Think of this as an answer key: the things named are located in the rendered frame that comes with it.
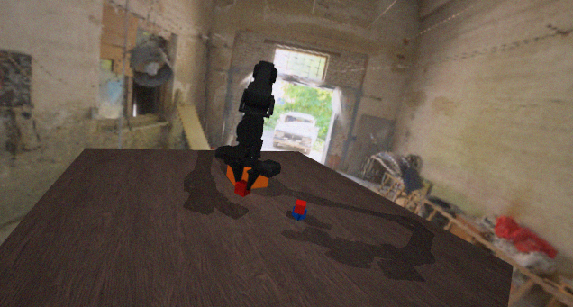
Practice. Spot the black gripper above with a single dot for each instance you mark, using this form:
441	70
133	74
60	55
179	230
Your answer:
267	168

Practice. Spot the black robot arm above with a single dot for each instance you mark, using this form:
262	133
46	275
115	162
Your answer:
258	100

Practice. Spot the blue cube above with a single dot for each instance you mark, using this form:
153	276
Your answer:
298	216

